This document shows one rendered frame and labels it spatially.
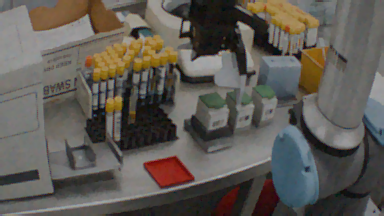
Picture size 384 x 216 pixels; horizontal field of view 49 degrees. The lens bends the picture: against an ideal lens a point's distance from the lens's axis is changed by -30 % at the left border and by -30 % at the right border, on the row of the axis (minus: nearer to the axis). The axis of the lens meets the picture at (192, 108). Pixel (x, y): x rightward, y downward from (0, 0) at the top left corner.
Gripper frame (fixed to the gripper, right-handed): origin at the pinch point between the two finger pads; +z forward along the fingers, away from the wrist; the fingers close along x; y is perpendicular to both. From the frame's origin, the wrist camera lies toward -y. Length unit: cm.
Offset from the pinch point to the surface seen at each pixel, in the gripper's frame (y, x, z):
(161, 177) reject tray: 14.3, 7.6, 11.7
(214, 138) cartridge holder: 0.6, 2.8, 10.4
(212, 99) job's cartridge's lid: 0.2, -0.3, 3.8
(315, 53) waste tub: -39.0, -8.5, 3.6
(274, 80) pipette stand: -18.9, -3.9, 5.8
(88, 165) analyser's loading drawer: 28.7, 5.1, 7.3
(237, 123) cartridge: -5.3, 1.6, 9.5
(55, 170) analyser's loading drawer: 36.4, 3.9, 7.9
